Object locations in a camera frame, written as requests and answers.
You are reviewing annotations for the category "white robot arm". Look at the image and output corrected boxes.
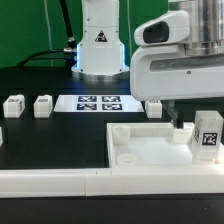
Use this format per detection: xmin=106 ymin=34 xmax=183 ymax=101
xmin=72 ymin=0 xmax=224 ymax=102

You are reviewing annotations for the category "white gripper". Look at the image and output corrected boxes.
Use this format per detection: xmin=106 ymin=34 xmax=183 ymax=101
xmin=130 ymin=10 xmax=224 ymax=129

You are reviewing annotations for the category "white sheet with tags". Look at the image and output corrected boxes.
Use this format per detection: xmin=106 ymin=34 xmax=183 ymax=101
xmin=54 ymin=95 xmax=143 ymax=113

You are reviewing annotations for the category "white square table top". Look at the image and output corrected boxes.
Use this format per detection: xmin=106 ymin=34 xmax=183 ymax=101
xmin=105 ymin=121 xmax=224 ymax=169

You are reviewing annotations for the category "white front obstacle bar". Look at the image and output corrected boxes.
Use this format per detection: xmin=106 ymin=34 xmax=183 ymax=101
xmin=0 ymin=165 xmax=224 ymax=198

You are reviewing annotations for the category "black cable bundle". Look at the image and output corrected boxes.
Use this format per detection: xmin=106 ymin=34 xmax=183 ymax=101
xmin=16 ymin=0 xmax=78 ymax=69

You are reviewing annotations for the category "white block at left edge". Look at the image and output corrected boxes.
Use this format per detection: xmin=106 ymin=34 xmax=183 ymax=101
xmin=0 ymin=127 xmax=3 ymax=147

